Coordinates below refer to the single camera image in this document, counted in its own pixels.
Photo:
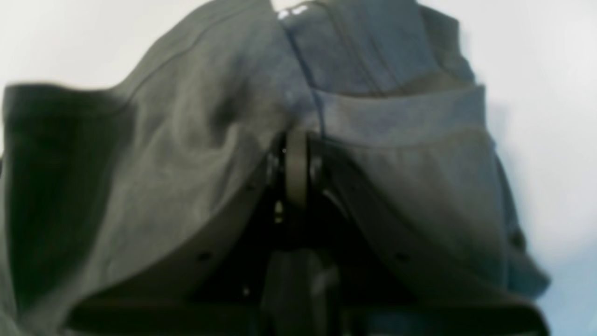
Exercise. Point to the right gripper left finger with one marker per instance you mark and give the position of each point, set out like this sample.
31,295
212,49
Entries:
215,282

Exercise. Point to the grey T-shirt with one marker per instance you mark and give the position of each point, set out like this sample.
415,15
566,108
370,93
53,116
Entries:
96,185

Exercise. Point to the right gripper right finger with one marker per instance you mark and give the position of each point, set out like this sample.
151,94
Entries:
385,280

